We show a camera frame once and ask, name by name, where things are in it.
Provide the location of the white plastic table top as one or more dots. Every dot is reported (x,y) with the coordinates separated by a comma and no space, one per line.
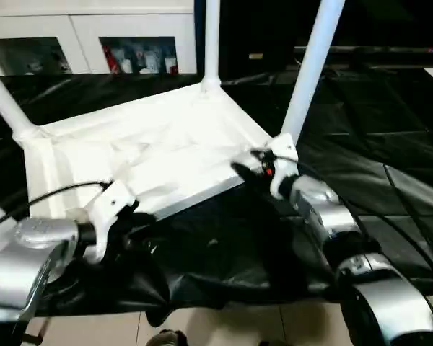
(148,137)

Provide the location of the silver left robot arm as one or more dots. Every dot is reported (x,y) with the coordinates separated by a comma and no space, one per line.
(21,259)

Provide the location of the small tan label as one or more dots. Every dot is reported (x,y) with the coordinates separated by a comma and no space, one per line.
(255,56)

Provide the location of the black mat cloth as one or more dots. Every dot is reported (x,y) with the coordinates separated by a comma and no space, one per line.
(382,144)

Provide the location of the small brown rounded object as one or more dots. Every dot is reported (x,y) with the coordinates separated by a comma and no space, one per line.
(167,339)

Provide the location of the white ceramic cup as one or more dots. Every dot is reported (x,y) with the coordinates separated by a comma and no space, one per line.
(171,65)

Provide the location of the dark blue vertical panel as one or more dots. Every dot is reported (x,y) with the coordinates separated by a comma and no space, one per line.
(198,36)

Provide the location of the black table stand leg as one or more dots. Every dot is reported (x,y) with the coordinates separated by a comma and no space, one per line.
(34,335)

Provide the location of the blue white printed mug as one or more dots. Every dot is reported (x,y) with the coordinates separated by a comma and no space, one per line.
(148,63)

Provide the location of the white can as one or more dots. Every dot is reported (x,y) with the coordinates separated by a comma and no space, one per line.
(126,66)

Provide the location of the red bottle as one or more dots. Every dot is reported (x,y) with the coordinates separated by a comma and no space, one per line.
(110,61)

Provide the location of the black backdrop cloth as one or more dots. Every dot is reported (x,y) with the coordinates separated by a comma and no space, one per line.
(382,21)

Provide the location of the white glass-door cabinet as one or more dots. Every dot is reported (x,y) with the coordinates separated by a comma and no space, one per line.
(86,25)

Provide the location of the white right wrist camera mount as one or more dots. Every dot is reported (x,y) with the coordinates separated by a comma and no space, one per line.
(285,147)

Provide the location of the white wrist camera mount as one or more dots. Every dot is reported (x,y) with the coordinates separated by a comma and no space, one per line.
(112,202)
(285,147)

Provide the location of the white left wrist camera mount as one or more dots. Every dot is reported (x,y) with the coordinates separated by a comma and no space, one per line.
(112,202)

